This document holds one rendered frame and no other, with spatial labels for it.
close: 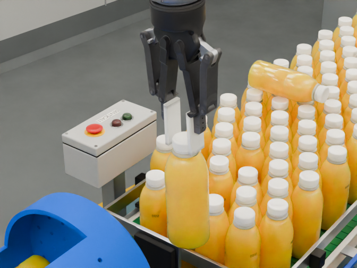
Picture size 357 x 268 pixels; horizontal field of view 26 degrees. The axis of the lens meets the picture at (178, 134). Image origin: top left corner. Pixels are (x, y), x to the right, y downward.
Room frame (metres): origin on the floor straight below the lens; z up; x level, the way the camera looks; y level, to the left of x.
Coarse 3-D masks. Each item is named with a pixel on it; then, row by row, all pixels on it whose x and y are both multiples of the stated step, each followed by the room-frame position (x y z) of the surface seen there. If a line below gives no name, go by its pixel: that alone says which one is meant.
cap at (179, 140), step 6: (180, 132) 1.00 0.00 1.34; (186, 132) 1.00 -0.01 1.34; (174, 138) 0.99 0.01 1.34; (180, 138) 0.99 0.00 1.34; (186, 138) 0.99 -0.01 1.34; (174, 144) 0.98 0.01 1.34; (180, 144) 0.97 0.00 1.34; (186, 144) 0.97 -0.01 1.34; (174, 150) 0.98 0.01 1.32; (180, 150) 0.97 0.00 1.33; (186, 150) 0.97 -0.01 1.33
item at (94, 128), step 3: (87, 126) 1.42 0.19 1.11; (90, 126) 1.42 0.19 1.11; (93, 126) 1.42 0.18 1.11; (96, 126) 1.42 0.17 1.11; (99, 126) 1.42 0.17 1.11; (102, 126) 1.43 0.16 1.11; (87, 129) 1.41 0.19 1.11; (90, 129) 1.41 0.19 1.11; (93, 129) 1.41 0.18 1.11; (96, 129) 1.41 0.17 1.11; (99, 129) 1.41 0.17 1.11; (102, 129) 1.41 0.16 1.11; (90, 132) 1.40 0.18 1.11; (93, 132) 1.40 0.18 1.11; (96, 132) 1.40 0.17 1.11
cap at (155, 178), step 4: (148, 172) 1.28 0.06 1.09; (152, 172) 1.28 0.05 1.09; (156, 172) 1.28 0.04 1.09; (160, 172) 1.28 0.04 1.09; (148, 176) 1.27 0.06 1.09; (152, 176) 1.27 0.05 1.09; (156, 176) 1.27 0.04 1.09; (160, 176) 1.27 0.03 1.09; (148, 180) 1.26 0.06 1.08; (152, 180) 1.25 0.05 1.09; (156, 180) 1.25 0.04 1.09; (160, 180) 1.26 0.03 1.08; (164, 180) 1.26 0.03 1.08; (148, 184) 1.26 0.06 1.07; (152, 184) 1.25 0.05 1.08; (156, 184) 1.25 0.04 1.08; (160, 184) 1.26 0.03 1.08
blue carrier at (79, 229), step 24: (24, 216) 1.02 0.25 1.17; (48, 216) 1.03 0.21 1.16; (72, 216) 0.94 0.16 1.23; (96, 216) 0.94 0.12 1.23; (24, 240) 1.05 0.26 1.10; (48, 240) 1.03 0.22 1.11; (72, 240) 1.00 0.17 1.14; (96, 240) 0.90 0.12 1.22; (120, 240) 0.92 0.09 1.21; (0, 264) 1.00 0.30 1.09; (72, 264) 0.85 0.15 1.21; (96, 264) 0.87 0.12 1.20; (120, 264) 0.88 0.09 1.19; (144, 264) 0.91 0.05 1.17
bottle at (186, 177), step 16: (176, 160) 0.97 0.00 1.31; (192, 160) 0.97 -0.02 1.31; (176, 176) 0.96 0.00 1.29; (192, 176) 0.96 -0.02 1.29; (208, 176) 0.98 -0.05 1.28; (176, 192) 0.96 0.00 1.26; (192, 192) 0.96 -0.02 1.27; (208, 192) 0.98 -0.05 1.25; (176, 208) 0.96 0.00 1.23; (192, 208) 0.95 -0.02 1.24; (208, 208) 0.98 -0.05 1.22; (176, 224) 0.96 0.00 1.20; (192, 224) 0.95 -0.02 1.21; (208, 224) 0.98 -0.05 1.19; (176, 240) 0.96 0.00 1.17; (192, 240) 0.96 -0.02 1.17
